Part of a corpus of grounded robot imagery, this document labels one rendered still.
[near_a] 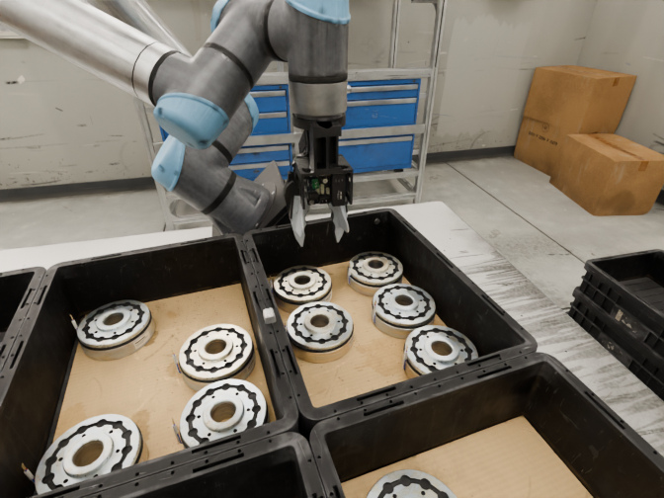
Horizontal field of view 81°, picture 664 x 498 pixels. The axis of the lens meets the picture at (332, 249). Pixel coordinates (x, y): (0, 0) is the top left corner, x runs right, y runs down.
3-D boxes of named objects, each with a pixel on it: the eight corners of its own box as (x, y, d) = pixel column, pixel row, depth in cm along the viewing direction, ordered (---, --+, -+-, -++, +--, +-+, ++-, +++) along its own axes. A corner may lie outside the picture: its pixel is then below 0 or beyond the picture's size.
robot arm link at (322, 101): (285, 75, 52) (344, 72, 53) (287, 111, 54) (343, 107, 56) (292, 85, 46) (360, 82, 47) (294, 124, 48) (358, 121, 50)
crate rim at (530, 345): (243, 242, 71) (241, 231, 70) (390, 216, 79) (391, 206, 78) (304, 439, 39) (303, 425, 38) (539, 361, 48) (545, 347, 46)
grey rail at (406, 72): (134, 87, 207) (131, 77, 204) (429, 74, 240) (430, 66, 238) (130, 90, 199) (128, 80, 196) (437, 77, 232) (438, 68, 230)
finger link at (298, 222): (289, 260, 59) (299, 206, 55) (284, 240, 64) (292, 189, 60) (308, 261, 60) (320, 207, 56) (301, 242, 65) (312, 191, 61)
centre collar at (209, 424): (200, 404, 48) (199, 401, 47) (239, 390, 49) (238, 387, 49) (206, 440, 44) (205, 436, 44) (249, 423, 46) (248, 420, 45)
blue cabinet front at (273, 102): (174, 189, 234) (150, 90, 204) (292, 178, 248) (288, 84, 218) (174, 191, 231) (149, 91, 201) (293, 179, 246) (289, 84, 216)
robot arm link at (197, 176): (191, 210, 90) (136, 174, 83) (222, 164, 93) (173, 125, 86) (207, 212, 80) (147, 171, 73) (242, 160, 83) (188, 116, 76)
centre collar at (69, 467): (66, 445, 43) (64, 442, 43) (115, 428, 45) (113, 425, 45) (60, 487, 40) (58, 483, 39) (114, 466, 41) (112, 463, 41)
